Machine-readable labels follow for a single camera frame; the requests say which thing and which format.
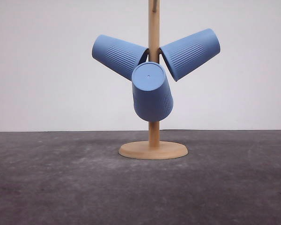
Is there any blue ribbed cup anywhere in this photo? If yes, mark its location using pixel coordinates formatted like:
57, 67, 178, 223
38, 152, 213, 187
132, 62, 173, 122

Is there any blue ribbed cup image-right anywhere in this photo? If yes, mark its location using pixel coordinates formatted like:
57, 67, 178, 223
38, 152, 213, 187
159, 29, 221, 81

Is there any wooden mug tree stand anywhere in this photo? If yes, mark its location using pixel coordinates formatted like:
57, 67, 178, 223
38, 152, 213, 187
119, 0, 188, 160

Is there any blue ribbed cup image-left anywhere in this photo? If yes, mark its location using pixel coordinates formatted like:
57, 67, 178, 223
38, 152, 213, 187
92, 34, 149, 82

